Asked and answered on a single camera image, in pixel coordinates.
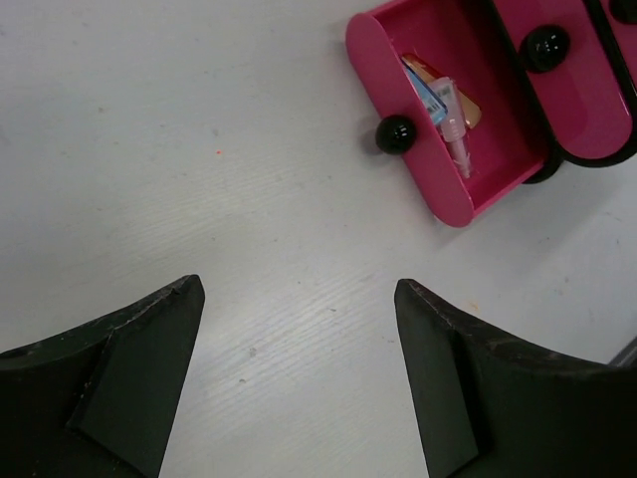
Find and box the pink correction tape pen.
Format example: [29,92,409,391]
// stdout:
[430,77,472,178]

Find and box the orange eraser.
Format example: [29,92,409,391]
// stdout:
[401,54,482,129]

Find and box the blue correction tape pen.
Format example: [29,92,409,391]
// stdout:
[403,64,448,126]

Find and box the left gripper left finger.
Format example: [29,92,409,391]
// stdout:
[1,275,204,477]

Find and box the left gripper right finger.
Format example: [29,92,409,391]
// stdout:
[394,279,636,477]

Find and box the black drawer organizer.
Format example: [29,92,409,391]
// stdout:
[492,1,636,167]

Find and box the pink top drawer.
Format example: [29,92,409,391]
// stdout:
[602,0,637,83]

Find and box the pink drawer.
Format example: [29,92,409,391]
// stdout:
[494,1,632,160]
[602,0,637,83]
[345,1,549,227]

